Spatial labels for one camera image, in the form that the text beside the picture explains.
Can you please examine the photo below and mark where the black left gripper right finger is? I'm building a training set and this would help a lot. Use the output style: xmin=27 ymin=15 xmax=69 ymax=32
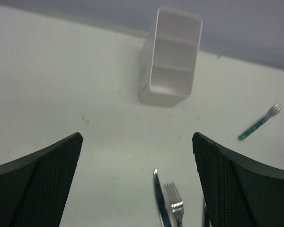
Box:
xmin=192 ymin=132 xmax=284 ymax=227

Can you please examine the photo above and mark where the white three-compartment utensil holder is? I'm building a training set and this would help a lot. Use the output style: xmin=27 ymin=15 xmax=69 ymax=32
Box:
xmin=139 ymin=6 xmax=203 ymax=107

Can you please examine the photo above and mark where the teal handled knife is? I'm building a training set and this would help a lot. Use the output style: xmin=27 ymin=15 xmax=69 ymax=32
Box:
xmin=153 ymin=169 xmax=172 ymax=227

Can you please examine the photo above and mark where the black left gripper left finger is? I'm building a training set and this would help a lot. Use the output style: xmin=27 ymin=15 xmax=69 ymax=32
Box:
xmin=0 ymin=132 xmax=83 ymax=227

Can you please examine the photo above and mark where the teal handled fork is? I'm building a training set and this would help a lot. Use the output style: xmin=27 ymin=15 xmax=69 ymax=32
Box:
xmin=238 ymin=103 xmax=284 ymax=141

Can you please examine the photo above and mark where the dark handled fork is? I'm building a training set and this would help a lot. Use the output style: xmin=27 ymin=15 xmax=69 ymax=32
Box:
xmin=164 ymin=182 xmax=184 ymax=227

